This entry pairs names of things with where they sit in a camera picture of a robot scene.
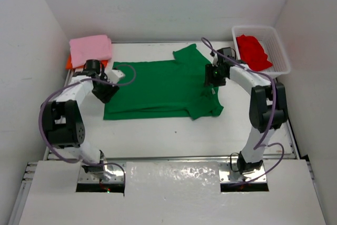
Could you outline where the green t shirt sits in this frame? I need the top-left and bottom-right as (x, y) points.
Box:
(103, 44), (223, 120)

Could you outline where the orange t shirt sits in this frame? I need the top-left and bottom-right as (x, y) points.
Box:
(65, 55), (109, 70)

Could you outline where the pink t shirt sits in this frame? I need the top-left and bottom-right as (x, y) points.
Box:
(69, 35), (112, 67)

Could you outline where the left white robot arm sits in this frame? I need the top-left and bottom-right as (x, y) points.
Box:
(39, 60), (125, 182)

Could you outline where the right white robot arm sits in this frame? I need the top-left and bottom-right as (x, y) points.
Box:
(204, 47), (289, 175)

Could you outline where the red t shirt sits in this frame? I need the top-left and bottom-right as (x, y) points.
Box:
(236, 35), (273, 72)

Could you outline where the white plastic laundry basket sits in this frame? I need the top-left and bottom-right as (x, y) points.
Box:
(232, 25), (291, 78)

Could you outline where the white front cover board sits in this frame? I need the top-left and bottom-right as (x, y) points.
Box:
(20, 160), (325, 224)

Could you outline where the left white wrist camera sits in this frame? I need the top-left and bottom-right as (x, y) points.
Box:
(106, 69), (125, 84)

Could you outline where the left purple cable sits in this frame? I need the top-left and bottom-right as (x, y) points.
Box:
(38, 64), (137, 183)

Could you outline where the purple cable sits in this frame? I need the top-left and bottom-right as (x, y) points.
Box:
(201, 37), (285, 185)
(38, 64), (137, 183)

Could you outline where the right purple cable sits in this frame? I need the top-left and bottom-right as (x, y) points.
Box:
(201, 37), (285, 185)

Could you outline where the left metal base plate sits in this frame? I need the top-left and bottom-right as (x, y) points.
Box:
(77, 163), (126, 184)

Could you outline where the metal base plate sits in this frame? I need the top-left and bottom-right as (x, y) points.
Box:
(77, 163), (126, 184)
(218, 160), (267, 184)

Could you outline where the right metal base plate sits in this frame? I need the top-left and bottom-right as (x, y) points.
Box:
(218, 160), (267, 184)

